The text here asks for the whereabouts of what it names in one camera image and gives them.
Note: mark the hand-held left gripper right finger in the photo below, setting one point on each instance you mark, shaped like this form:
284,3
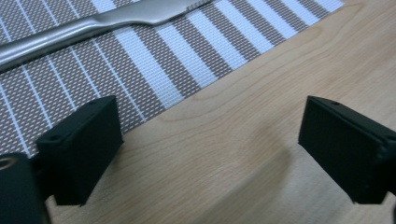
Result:
345,149

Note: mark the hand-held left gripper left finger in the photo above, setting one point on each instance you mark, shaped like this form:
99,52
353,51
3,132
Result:
82,149

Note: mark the striped woven placemat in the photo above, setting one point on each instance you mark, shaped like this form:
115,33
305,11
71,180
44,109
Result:
149,59

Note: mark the silver metal table knife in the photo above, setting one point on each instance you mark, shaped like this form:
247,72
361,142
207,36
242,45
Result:
93,26

